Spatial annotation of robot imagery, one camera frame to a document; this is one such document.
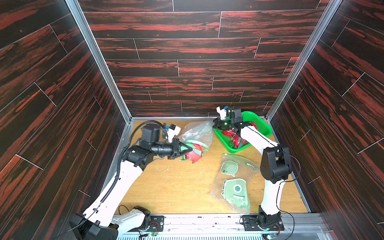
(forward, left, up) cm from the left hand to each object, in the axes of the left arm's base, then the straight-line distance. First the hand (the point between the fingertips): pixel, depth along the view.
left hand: (192, 150), depth 63 cm
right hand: (+31, -11, -14) cm, 36 cm away
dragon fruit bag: (+1, -1, -4) cm, 5 cm away
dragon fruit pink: (+23, -29, -24) cm, 44 cm away
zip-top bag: (-6, -21, -26) cm, 33 cm away
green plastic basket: (+48, -42, -26) cm, 69 cm away
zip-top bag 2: (+16, -3, -10) cm, 19 cm away
